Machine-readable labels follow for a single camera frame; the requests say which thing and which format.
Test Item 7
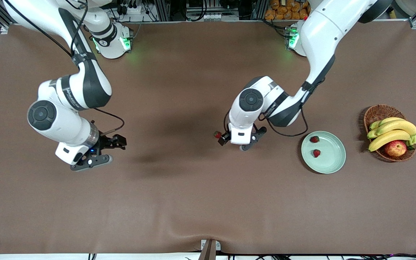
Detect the light green plate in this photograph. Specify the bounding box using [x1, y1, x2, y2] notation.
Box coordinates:
[301, 131, 347, 174]

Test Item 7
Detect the brown table mat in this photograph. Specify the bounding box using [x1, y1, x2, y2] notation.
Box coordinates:
[0, 20, 416, 255]

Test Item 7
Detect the brown wicker basket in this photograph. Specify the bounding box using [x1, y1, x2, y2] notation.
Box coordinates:
[364, 104, 416, 162]

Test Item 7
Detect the orange bread rolls pile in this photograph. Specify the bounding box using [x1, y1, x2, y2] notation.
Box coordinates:
[264, 0, 309, 21]

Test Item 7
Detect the white power strip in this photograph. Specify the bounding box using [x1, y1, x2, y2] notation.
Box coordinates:
[116, 0, 143, 16]

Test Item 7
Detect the yellow banana bunch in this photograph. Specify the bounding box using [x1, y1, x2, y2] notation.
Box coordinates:
[367, 117, 416, 152]

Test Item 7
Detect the red yellow apple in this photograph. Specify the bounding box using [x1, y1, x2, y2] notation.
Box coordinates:
[384, 140, 407, 157]

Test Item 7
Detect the white rounded background object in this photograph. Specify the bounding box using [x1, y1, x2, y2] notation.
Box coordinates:
[394, 0, 416, 16]

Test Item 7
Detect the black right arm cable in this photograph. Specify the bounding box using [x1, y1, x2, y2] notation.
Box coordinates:
[4, 0, 125, 136]

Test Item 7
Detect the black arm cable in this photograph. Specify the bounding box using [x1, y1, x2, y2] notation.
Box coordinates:
[4, 0, 125, 136]
[224, 78, 326, 137]

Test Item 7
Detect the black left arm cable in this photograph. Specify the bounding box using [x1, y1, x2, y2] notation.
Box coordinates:
[224, 78, 326, 137]

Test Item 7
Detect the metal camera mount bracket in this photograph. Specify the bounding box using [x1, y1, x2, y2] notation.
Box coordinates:
[198, 239, 221, 260]

